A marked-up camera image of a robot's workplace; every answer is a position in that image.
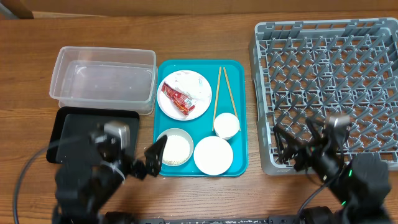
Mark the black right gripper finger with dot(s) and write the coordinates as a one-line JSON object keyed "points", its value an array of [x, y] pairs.
{"points": [[314, 125], [284, 143]]}

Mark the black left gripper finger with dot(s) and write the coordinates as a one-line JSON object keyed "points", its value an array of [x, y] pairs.
{"points": [[135, 168], [154, 156]]}

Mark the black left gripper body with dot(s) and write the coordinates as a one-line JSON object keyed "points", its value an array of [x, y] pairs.
{"points": [[114, 172]]}

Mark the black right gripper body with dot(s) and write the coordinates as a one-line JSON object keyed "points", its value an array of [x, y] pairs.
{"points": [[326, 164]]}

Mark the grey bowl with rice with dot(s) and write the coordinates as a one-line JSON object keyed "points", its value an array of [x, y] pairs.
{"points": [[178, 148]]}

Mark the white paper cup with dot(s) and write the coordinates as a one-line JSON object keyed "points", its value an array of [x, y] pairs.
{"points": [[226, 125]]}

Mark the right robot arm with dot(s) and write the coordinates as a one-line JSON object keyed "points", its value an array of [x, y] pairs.
{"points": [[361, 185]]}

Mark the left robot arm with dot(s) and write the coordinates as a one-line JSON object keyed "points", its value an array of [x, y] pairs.
{"points": [[82, 189]]}

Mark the grey dishwasher rack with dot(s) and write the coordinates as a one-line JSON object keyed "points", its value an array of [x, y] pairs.
{"points": [[316, 69]]}

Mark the black plastic tray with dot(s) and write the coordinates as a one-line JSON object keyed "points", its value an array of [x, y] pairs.
{"points": [[80, 122]]}

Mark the white empty bowl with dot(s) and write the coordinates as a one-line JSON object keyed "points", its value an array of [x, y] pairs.
{"points": [[213, 155]]}

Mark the red snack wrapper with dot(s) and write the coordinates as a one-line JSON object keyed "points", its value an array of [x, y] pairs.
{"points": [[181, 101]]}

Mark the teal serving tray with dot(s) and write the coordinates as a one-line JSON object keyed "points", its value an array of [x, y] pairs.
{"points": [[201, 127]]}

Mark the right wooden chopstick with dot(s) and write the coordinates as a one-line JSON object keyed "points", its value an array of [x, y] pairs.
{"points": [[230, 92]]}

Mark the wooden chopstick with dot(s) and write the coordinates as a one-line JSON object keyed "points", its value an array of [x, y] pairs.
{"points": [[230, 92], [216, 98]]}

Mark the white round plate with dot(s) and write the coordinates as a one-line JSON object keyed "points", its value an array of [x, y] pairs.
{"points": [[171, 111]]}

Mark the crumpled white napkin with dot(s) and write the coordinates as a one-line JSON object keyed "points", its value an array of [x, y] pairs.
{"points": [[191, 84]]}

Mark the clear plastic bin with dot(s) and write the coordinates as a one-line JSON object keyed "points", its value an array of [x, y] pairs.
{"points": [[105, 78]]}

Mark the left wooden chopstick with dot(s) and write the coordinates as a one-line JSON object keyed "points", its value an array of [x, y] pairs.
{"points": [[216, 98]]}

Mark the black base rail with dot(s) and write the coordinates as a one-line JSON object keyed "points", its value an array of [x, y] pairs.
{"points": [[217, 221]]}

